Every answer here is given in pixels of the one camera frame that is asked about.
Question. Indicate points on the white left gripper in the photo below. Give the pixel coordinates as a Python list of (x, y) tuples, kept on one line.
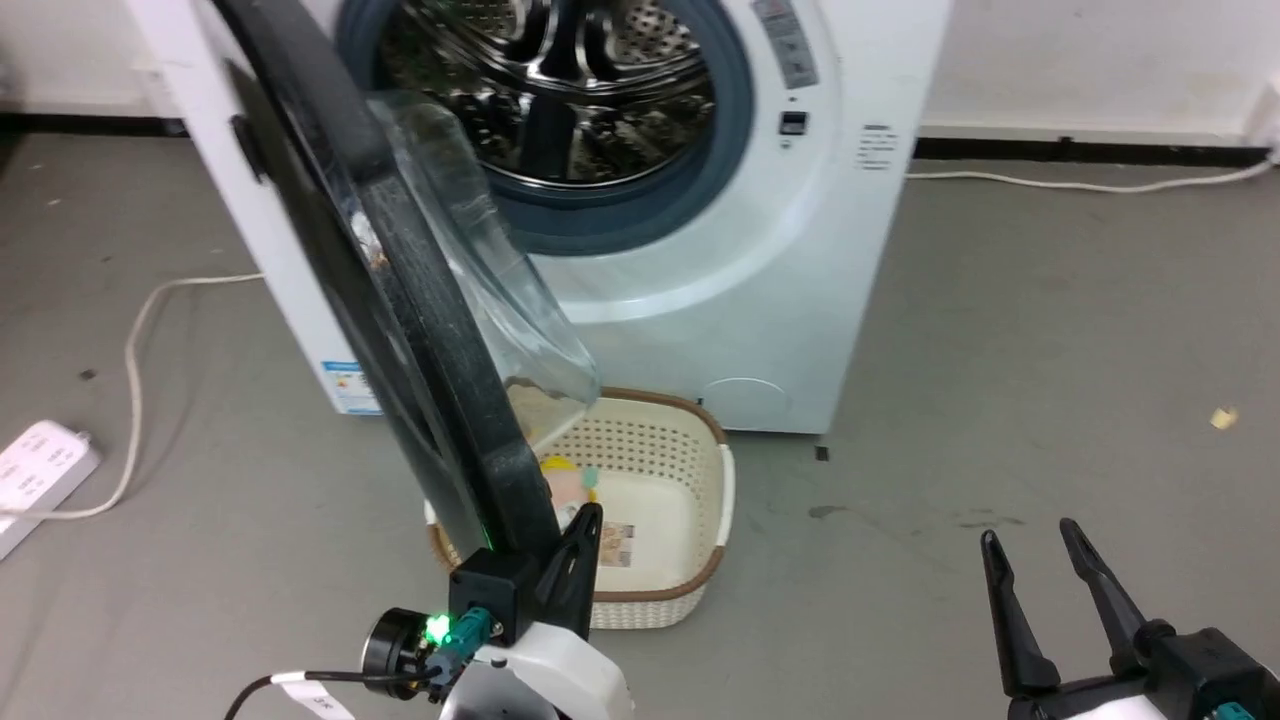
[(545, 680)]

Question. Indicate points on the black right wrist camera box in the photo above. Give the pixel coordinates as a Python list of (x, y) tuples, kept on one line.
[(1215, 665)]

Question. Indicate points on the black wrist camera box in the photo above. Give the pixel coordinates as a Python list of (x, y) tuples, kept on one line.
[(492, 590), (1215, 665)]

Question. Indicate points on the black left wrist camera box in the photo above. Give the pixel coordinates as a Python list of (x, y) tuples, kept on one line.
[(492, 590)]

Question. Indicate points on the small yellow scrap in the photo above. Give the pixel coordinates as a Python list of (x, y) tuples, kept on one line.
[(1224, 417)]

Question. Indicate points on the black round glass washer door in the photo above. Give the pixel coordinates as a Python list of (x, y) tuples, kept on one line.
[(440, 340)]

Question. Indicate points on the small doll with yellow hair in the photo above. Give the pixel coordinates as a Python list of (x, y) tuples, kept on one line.
[(566, 487)]

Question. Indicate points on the white power strip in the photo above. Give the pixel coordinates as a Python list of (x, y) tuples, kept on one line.
[(35, 465)]

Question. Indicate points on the black round cylinder with LED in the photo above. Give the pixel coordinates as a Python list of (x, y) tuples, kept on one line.
[(392, 642)]

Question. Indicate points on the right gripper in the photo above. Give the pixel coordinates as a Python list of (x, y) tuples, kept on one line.
[(1085, 700)]

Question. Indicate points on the printed paper label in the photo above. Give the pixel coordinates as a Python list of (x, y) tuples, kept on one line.
[(617, 545)]

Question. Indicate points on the cream perforated laundry basket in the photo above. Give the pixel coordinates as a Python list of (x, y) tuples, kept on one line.
[(660, 450)]

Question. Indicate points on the white front-load washing machine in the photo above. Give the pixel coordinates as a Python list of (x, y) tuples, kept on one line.
[(760, 280)]

